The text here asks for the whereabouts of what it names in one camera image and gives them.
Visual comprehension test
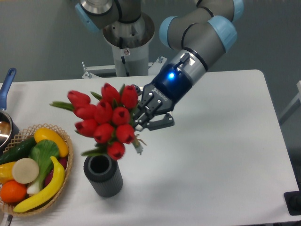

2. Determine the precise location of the beige round disc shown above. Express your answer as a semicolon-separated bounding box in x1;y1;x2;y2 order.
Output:
12;158;39;184

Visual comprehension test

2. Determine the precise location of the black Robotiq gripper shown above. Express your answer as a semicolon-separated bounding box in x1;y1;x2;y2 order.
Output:
132;63;194;131

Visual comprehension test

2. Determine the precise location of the red tulip bouquet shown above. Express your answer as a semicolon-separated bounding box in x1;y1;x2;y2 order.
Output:
51;83;145;161

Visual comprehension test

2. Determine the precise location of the purple red vegetable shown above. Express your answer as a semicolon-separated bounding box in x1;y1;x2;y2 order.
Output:
44;157;68;187

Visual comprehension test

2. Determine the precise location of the green cucumber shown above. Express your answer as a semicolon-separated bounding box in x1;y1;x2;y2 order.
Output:
0;137;36;165

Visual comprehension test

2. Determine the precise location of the white frame at right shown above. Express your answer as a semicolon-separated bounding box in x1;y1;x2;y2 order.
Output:
278;81;301;126

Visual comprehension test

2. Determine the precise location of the orange fruit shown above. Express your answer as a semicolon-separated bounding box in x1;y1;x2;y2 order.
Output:
0;180;27;203

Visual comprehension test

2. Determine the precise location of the green bok choy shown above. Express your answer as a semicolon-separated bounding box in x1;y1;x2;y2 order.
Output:
27;139;59;196

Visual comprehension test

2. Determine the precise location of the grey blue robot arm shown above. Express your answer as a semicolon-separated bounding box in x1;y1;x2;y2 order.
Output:
75;0;244;131

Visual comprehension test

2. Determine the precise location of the yellow banana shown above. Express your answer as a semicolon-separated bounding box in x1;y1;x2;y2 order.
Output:
13;156;65;213

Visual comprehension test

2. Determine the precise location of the blue handled saucepan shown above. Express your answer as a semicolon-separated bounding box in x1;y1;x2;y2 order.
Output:
0;68;19;155

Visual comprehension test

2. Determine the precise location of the yellow bell pepper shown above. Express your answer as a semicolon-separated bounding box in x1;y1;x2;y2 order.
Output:
0;161;16;184

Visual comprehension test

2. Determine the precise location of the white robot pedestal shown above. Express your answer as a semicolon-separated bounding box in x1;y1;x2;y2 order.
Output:
82;13;167;78

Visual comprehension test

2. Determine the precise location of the woven wicker basket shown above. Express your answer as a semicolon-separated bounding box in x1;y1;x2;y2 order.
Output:
0;123;73;217

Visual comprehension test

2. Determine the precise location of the black device at edge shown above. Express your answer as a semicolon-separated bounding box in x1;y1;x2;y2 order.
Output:
284;191;301;216

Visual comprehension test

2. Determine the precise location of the dark grey ribbed vase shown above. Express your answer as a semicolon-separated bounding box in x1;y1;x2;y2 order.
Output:
83;154;123;198

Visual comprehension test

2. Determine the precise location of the yellow squash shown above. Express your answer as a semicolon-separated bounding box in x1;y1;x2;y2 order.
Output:
34;128;69;158

